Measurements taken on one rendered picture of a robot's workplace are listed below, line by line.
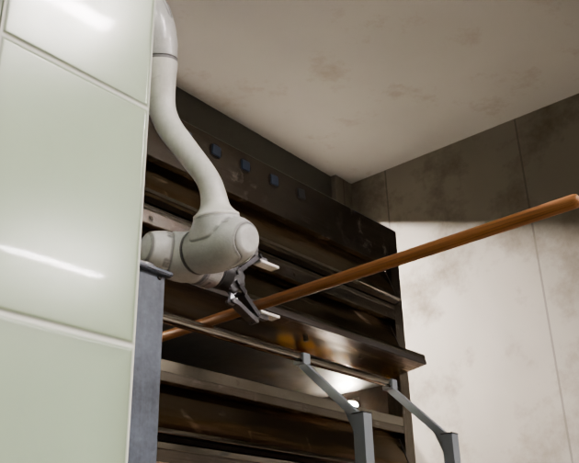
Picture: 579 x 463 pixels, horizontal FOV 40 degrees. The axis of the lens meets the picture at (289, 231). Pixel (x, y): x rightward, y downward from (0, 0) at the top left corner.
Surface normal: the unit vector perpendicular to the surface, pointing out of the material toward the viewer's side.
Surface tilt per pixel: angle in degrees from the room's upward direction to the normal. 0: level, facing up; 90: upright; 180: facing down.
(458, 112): 180
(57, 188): 90
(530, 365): 90
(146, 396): 90
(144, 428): 90
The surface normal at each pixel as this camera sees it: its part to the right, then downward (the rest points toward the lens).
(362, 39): 0.03, 0.91
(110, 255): 0.75, -0.29
